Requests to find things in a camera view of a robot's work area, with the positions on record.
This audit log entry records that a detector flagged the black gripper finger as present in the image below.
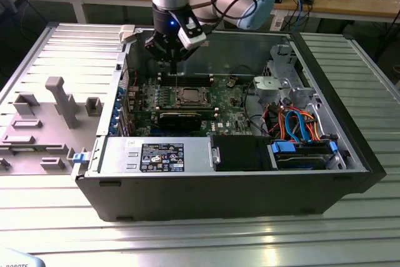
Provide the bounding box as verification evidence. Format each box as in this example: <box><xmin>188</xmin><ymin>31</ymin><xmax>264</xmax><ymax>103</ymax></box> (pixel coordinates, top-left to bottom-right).
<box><xmin>175</xmin><ymin>48</ymin><xmax>196</xmax><ymax>76</ymax></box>
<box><xmin>145</xmin><ymin>36</ymin><xmax>176</xmax><ymax>76</ymax></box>

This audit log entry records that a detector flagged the black RAM slot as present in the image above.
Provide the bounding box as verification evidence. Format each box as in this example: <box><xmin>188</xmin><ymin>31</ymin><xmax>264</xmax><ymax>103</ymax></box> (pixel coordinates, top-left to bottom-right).
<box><xmin>158</xmin><ymin>72</ymin><xmax>215</xmax><ymax>87</ymax></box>
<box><xmin>152</xmin><ymin>103</ymin><xmax>219</xmax><ymax>114</ymax></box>

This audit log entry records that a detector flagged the CPU socket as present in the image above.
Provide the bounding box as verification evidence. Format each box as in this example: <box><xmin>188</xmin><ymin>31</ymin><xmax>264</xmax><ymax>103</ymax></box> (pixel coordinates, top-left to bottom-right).
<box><xmin>174</xmin><ymin>86</ymin><xmax>209</xmax><ymax>106</ymax></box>

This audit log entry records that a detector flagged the beige case latch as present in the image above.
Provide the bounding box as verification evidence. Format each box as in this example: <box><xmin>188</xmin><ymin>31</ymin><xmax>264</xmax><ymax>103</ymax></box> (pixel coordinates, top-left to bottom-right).
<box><xmin>119</xmin><ymin>24</ymin><xmax>138</xmax><ymax>44</ymax></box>

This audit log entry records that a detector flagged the black graphics card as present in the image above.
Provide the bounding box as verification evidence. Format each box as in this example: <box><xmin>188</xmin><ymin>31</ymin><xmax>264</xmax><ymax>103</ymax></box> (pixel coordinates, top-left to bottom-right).
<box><xmin>157</xmin><ymin>110</ymin><xmax>203</xmax><ymax>132</ymax></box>

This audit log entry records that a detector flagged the green motherboard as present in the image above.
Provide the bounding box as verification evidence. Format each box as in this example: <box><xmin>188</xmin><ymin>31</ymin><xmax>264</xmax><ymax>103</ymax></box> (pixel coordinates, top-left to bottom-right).
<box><xmin>123</xmin><ymin>74</ymin><xmax>265</xmax><ymax>138</ymax></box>

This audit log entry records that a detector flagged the grey metal drive cage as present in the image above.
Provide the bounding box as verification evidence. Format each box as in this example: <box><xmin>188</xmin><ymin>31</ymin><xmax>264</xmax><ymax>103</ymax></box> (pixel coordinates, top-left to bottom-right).
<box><xmin>267</xmin><ymin>43</ymin><xmax>316</xmax><ymax>101</ymax></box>

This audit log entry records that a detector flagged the silver power supply unit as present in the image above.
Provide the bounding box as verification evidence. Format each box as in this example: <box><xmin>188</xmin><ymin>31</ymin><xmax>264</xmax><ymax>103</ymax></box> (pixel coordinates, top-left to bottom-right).
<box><xmin>99</xmin><ymin>137</ymin><xmax>216</xmax><ymax>176</ymax></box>

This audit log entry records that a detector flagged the white printed label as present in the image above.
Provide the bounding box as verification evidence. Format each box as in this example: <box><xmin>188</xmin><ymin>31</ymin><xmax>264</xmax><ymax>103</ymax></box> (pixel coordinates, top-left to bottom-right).
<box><xmin>270</xmin><ymin>13</ymin><xmax>293</xmax><ymax>32</ymax></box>

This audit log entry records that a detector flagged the black PC case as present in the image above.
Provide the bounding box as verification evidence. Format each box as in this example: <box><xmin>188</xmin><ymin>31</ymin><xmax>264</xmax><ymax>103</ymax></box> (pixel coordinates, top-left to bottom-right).
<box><xmin>71</xmin><ymin>24</ymin><xmax>387</xmax><ymax>223</ymax></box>

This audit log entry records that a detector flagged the blue case latch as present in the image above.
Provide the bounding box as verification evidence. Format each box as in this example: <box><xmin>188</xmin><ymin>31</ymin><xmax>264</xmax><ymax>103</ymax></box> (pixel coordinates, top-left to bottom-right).
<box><xmin>72</xmin><ymin>151</ymin><xmax>90</xmax><ymax>164</ymax></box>

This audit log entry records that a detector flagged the grey parts rack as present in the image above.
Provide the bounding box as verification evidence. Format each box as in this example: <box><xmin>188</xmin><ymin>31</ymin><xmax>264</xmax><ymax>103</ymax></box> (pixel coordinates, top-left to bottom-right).
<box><xmin>0</xmin><ymin>76</ymin><xmax>106</xmax><ymax>176</ymax></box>

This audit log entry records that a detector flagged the hard disk in blue carrier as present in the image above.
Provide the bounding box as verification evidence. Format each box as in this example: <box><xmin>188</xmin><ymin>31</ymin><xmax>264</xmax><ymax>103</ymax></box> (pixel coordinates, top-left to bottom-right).
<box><xmin>271</xmin><ymin>141</ymin><xmax>338</xmax><ymax>171</ymax></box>

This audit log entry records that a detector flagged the white labelled device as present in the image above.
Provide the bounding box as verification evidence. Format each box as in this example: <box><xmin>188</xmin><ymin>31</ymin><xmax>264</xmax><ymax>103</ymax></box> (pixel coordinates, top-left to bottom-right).
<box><xmin>0</xmin><ymin>247</ymin><xmax>47</xmax><ymax>267</ymax></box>

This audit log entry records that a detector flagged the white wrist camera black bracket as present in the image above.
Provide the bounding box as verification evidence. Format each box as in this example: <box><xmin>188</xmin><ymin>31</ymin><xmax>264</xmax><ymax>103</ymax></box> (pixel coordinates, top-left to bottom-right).
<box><xmin>177</xmin><ymin>16</ymin><xmax>209</xmax><ymax>51</ymax></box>

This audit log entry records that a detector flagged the blue wire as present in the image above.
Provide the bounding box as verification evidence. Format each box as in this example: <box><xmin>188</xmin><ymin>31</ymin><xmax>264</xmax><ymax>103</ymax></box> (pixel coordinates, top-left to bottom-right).
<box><xmin>284</xmin><ymin>109</ymin><xmax>312</xmax><ymax>144</ymax></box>

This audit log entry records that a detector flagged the orange wire bundle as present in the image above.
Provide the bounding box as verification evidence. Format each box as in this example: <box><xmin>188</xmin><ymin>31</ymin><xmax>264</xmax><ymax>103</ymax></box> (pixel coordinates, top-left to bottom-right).
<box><xmin>265</xmin><ymin>104</ymin><xmax>323</xmax><ymax>141</ymax></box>

